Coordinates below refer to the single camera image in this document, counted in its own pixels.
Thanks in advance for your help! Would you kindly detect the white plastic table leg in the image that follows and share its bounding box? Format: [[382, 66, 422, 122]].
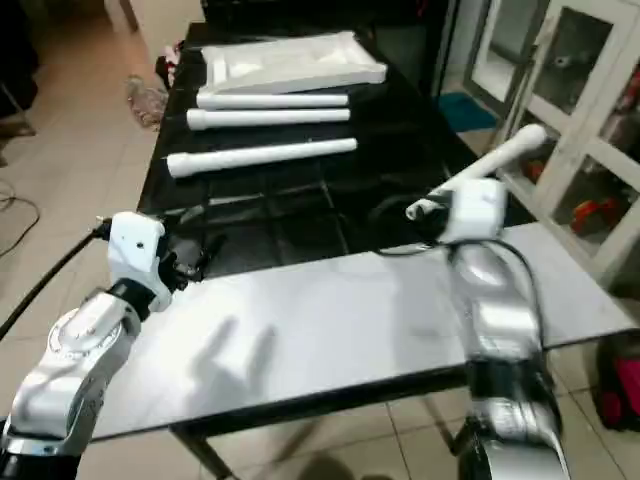
[[186, 106, 353, 131], [405, 124, 549, 223], [195, 88, 351, 111], [165, 138, 359, 179]]

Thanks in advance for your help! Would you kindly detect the white plastic table top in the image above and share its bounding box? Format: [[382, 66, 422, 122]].
[[200, 30, 389, 96]]

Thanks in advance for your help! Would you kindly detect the blue plastic stool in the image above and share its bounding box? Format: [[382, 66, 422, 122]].
[[440, 90, 496, 131]]

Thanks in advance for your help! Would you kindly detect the black table mat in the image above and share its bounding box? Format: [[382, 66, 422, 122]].
[[135, 20, 541, 281]]

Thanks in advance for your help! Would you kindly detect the white side table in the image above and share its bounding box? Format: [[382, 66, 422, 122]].
[[90, 222, 640, 443]]

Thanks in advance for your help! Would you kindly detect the patterned fabric bag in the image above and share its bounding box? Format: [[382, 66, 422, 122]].
[[125, 75, 171, 126]]

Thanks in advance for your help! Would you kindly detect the white glass door cabinet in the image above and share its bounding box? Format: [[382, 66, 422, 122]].
[[470, 0, 640, 291]]

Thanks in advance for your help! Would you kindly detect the black side table leg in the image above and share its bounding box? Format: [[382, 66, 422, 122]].
[[170, 420, 236, 480]]

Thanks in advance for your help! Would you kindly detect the red canister appliance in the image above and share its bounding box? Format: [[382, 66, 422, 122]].
[[598, 340, 640, 431]]

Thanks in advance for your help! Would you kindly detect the black floor cable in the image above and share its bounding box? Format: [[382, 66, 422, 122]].
[[0, 180, 41, 241]]

